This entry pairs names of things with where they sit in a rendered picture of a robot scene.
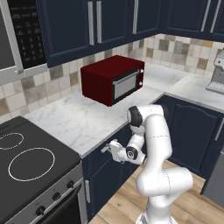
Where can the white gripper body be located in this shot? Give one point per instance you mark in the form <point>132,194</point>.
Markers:
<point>117,150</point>

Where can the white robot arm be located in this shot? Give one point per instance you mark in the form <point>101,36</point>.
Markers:
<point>156,151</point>

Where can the navy drawer front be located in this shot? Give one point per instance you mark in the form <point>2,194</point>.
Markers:
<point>93,159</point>

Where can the navy lower cupboard door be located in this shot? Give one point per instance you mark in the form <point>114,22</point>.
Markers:
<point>105,186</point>

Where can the black oven knob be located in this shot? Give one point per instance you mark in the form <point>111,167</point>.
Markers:
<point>70,184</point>
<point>56,196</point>
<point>40,210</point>

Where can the red toaster oven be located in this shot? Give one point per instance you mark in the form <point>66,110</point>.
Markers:
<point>105,78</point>

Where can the navy arched cupboard door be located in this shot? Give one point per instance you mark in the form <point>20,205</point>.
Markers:
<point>192,137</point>

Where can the black hob with oven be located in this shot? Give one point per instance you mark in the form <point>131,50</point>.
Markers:
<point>32,163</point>

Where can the grey dishwasher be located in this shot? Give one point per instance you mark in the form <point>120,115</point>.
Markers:
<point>215,180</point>

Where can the silver coffee machine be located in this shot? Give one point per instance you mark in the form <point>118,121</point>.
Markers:
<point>217,75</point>

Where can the navy upper cupboard door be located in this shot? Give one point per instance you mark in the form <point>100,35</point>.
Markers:
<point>67,26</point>
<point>116,20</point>
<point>148,16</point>

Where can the black and silver microwave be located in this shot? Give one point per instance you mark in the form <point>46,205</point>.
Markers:
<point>20,35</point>

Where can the navy upper cupboard run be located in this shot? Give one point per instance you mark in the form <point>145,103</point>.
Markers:
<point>189,16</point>

